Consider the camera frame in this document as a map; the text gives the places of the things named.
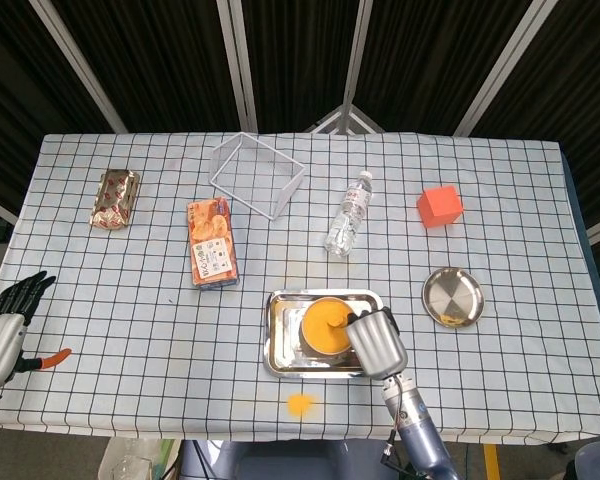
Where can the yellow floor tape strip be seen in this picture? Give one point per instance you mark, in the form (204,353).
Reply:
(491,462)

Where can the small yellow powder pile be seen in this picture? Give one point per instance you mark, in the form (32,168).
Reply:
(300,404)

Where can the clear plastic bag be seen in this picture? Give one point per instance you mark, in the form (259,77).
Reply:
(130,462)

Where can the dark blue table undercloth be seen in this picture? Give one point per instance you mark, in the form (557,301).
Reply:
(576,200)

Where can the clear plastic water bottle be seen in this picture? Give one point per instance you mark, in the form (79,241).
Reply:
(347,220)

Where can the gold foil snack packet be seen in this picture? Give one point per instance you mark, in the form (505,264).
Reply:
(114,200)

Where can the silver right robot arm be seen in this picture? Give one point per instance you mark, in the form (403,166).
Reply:
(415,430)

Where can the rectangular steel tray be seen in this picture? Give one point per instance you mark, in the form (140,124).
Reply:
(280,350)

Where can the beige bowl of yellow powder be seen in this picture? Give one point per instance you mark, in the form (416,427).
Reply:
(322,330)

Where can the orange foam cube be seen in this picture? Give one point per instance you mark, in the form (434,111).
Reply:
(440,207)

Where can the white black-grid tablecloth table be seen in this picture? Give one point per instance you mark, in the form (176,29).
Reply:
(130,325)

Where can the orange blue cookie box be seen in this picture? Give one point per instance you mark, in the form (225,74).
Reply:
(212,240)

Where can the white triangular screen foot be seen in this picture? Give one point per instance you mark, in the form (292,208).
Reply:
(325,120)

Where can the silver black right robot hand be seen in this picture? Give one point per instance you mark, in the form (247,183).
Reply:
(377,345)

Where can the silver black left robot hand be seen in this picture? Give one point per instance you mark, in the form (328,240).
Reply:
(0,345)

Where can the black screen panel white frame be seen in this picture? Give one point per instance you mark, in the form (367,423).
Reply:
(10,75)
(155,60)
(430,60)
(300,55)
(580,75)

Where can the round steel plate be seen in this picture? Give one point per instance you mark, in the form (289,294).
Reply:
(452,295)

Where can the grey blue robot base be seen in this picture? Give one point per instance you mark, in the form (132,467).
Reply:
(280,462)

